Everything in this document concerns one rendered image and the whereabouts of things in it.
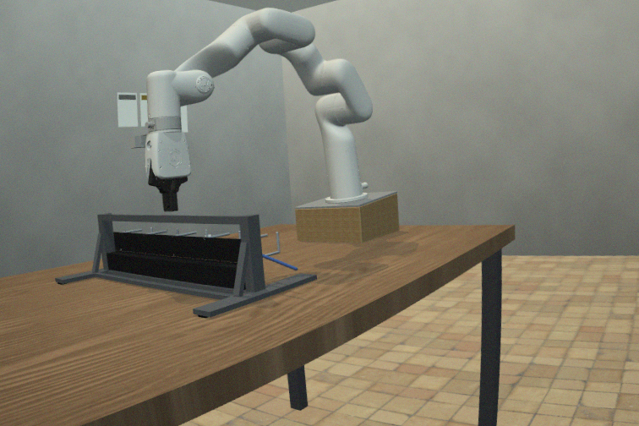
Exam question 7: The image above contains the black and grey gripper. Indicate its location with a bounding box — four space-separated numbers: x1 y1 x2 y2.
145 129 191 211

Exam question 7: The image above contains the dark grey metal rack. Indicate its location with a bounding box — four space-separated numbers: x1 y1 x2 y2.
55 213 314 318

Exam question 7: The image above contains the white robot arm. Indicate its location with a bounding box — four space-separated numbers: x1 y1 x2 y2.
145 8 373 204

